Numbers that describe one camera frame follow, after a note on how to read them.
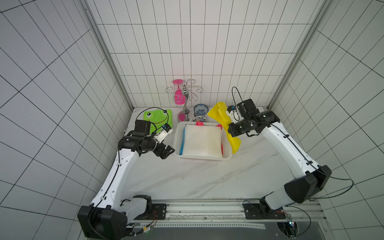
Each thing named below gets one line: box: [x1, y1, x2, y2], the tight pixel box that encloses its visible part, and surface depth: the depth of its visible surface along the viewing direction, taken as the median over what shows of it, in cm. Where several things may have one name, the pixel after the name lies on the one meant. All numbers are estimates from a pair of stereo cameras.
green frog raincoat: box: [143, 109, 173, 134], surface depth 113 cm
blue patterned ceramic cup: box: [191, 116, 209, 123], surface depth 110 cm
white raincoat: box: [182, 125, 223, 158], surface depth 96 cm
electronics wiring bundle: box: [130, 210, 158, 236], surface depth 70 cm
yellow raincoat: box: [207, 101, 241, 154], surface depth 75 cm
